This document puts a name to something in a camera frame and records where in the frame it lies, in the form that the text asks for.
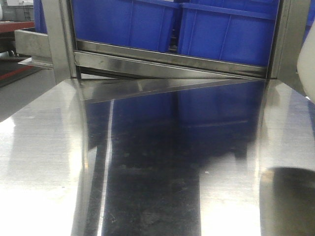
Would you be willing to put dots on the blue crate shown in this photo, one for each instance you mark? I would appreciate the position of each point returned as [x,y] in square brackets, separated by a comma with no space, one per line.
[144,24]
[39,19]
[238,31]

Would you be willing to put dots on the blue crate right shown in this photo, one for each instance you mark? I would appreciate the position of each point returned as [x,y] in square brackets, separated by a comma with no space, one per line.
[238,31]

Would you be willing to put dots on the blue crate far left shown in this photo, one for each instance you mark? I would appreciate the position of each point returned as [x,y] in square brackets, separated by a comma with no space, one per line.
[39,19]

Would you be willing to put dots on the stainless steel shelf frame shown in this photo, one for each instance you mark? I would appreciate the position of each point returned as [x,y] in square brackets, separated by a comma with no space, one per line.
[69,56]

